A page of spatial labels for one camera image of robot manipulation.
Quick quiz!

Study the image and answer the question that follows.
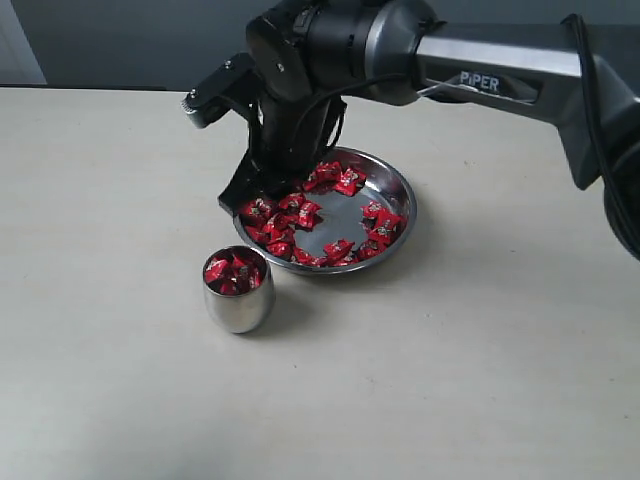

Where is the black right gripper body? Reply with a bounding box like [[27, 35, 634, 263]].
[[218, 97, 346, 215]]

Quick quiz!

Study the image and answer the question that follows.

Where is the red candy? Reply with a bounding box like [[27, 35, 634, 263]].
[[232, 256, 262, 294], [296, 201, 322, 230], [368, 208, 405, 246], [203, 257, 233, 285], [240, 197, 278, 223], [303, 162, 342, 191], [323, 239, 355, 266], [333, 167, 367, 197]]

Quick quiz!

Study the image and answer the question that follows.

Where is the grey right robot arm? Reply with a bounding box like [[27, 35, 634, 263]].
[[219, 1, 639, 255]]

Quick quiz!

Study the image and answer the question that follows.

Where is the round steel plate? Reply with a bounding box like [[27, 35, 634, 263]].
[[233, 147, 417, 276]]

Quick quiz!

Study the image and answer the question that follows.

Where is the steel cup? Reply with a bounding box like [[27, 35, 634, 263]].
[[202, 245, 275, 334]]

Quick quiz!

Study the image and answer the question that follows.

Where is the red wrapped candy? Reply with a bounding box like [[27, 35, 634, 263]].
[[240, 197, 278, 223], [368, 208, 405, 246], [303, 162, 342, 191], [296, 201, 322, 230], [323, 239, 355, 266], [333, 167, 367, 197]]

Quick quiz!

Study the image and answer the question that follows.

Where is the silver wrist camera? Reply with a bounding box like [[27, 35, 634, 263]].
[[181, 52, 261, 129]]

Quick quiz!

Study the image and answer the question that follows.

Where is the black cable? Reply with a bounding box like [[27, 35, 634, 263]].
[[294, 73, 416, 151]]

